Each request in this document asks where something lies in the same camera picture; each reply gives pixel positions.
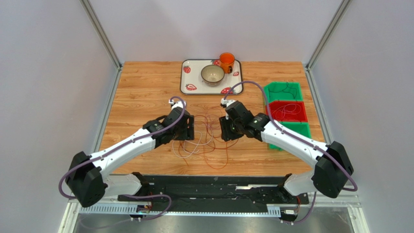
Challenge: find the far green bin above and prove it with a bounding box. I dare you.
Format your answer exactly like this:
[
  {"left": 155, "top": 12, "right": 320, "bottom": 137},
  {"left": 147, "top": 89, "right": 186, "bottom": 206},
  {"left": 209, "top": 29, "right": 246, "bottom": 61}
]
[{"left": 263, "top": 82, "right": 303, "bottom": 103}]

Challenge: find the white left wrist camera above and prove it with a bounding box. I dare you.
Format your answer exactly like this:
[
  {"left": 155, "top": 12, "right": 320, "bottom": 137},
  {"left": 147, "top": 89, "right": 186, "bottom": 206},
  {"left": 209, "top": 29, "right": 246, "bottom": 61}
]
[{"left": 169, "top": 100, "right": 186, "bottom": 114}]

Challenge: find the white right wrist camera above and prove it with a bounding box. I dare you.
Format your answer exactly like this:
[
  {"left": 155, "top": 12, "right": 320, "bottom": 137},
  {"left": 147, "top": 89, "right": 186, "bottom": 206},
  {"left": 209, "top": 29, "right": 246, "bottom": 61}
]
[{"left": 220, "top": 98, "right": 236, "bottom": 111}]

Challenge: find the green bin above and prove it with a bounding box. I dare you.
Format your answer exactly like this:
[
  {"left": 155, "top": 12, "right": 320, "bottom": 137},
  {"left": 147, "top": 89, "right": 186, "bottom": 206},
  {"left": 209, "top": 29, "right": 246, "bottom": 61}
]
[
  {"left": 279, "top": 121, "right": 311, "bottom": 138},
  {"left": 263, "top": 82, "right": 303, "bottom": 103}
]

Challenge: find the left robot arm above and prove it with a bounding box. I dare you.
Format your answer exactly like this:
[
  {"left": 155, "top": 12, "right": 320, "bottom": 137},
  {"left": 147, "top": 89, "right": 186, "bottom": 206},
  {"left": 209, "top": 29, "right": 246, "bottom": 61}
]
[{"left": 63, "top": 103, "right": 194, "bottom": 207}]

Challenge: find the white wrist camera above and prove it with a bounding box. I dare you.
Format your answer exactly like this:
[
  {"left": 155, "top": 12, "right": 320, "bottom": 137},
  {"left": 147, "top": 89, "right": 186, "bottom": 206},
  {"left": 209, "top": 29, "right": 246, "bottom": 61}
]
[
  {"left": 169, "top": 100, "right": 186, "bottom": 114},
  {"left": 220, "top": 98, "right": 236, "bottom": 111}
]

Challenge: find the strawberry pattern tray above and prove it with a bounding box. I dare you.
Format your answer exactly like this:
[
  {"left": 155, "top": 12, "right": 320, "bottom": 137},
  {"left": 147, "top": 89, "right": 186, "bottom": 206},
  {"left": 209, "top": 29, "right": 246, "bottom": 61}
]
[{"left": 180, "top": 59, "right": 243, "bottom": 95}]

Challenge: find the near green bin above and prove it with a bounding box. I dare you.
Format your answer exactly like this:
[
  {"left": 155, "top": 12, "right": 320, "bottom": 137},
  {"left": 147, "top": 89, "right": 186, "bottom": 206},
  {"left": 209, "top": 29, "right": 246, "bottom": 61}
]
[{"left": 279, "top": 121, "right": 311, "bottom": 138}]

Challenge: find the white cable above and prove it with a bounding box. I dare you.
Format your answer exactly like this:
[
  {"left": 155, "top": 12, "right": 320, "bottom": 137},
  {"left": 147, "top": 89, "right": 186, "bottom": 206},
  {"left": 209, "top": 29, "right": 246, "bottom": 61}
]
[{"left": 172, "top": 131, "right": 203, "bottom": 158}]

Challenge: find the purple right arm hose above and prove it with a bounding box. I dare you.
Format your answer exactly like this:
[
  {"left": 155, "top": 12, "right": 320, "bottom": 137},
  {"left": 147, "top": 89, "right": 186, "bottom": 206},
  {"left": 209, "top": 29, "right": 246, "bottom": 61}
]
[{"left": 222, "top": 81, "right": 358, "bottom": 225}]

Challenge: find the pink cable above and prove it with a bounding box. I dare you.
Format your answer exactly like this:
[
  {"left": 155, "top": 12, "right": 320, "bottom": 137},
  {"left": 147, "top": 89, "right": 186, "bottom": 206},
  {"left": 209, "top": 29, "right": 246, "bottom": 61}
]
[{"left": 204, "top": 103, "right": 303, "bottom": 146}]

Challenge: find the red bin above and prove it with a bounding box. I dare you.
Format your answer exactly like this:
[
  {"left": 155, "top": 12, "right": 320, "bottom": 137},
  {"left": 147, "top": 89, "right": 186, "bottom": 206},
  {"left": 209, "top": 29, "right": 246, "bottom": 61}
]
[{"left": 269, "top": 100, "right": 308, "bottom": 123}]

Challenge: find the orange mug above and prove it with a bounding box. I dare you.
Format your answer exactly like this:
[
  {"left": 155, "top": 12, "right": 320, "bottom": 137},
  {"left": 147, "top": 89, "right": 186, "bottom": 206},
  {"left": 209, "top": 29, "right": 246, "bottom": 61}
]
[{"left": 219, "top": 52, "right": 235, "bottom": 74}]

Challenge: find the grey ceramic bowl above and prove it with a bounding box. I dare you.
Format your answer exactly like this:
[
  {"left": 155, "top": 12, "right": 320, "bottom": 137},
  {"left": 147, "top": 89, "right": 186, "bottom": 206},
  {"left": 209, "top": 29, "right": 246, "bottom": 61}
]
[{"left": 201, "top": 65, "right": 225, "bottom": 86}]

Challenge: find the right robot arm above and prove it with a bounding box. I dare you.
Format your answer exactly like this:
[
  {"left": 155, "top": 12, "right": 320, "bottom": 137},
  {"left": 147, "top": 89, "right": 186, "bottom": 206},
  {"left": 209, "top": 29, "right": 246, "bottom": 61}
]
[{"left": 219, "top": 99, "right": 354, "bottom": 201}]

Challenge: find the red cable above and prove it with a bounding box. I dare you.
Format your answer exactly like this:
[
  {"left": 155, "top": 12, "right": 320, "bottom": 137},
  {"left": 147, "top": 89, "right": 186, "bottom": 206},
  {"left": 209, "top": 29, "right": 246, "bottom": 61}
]
[{"left": 190, "top": 115, "right": 234, "bottom": 156}]

